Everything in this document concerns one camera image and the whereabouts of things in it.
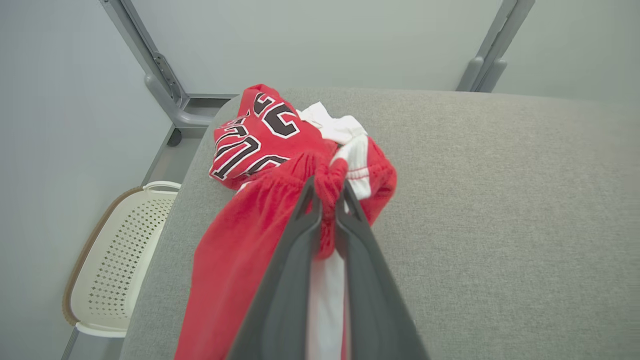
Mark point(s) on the grey metal wheeled frame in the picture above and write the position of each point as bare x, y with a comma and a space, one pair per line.
165, 85

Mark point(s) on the cream perforated laundry basket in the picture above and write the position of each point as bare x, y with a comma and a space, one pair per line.
115, 265

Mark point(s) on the red shorts with white stripe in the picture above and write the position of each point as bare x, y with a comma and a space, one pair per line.
235, 250

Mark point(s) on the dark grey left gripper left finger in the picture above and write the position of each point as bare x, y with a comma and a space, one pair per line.
285, 300

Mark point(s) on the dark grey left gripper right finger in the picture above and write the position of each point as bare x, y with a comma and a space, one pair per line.
375, 310

